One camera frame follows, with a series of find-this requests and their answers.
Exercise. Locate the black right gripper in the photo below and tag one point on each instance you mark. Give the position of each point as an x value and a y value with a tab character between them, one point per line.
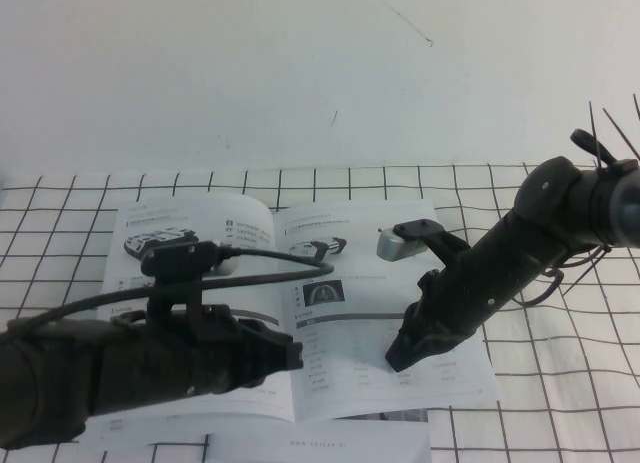
445	308

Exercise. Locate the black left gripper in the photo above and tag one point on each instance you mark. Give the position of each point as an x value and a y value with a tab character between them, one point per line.
175	363

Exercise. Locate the white black-grid tablecloth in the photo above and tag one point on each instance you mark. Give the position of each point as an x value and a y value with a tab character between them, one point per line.
550	383

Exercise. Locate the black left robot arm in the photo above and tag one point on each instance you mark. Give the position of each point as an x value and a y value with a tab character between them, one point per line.
45	378

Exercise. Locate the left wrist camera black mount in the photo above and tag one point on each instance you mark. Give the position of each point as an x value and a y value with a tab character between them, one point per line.
180	255

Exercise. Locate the white booklet with web address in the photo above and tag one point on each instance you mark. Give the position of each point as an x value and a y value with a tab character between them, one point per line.
320	448

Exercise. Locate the white product catalogue book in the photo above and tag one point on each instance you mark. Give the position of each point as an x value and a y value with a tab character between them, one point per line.
350	343

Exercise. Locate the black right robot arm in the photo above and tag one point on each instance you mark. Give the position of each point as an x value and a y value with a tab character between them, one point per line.
525	243

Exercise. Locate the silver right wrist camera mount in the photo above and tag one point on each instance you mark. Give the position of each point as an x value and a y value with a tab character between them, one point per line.
400	245

